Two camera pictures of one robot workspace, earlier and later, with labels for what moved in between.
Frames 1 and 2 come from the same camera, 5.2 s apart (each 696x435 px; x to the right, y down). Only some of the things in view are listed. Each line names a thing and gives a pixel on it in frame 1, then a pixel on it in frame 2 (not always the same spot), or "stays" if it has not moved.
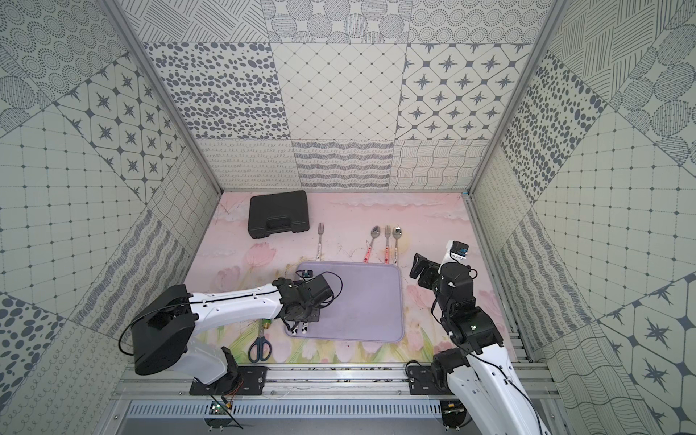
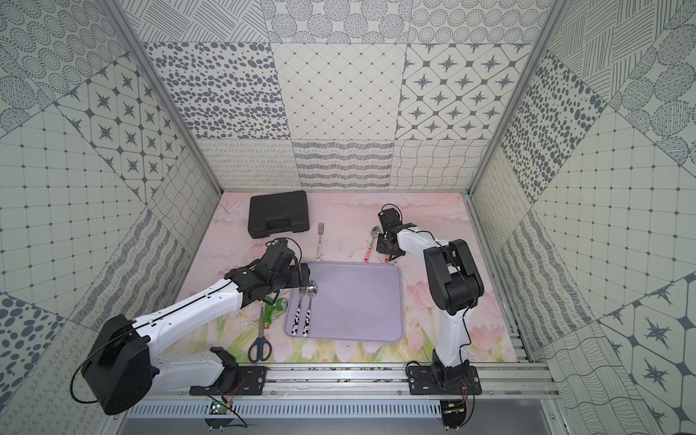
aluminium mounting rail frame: x=318 y=381 stays
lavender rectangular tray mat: x=368 y=306 stays
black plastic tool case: x=278 y=212 stays
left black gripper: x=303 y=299 → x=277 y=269
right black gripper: x=431 y=270 → x=380 y=247
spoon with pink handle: x=375 y=232 stays
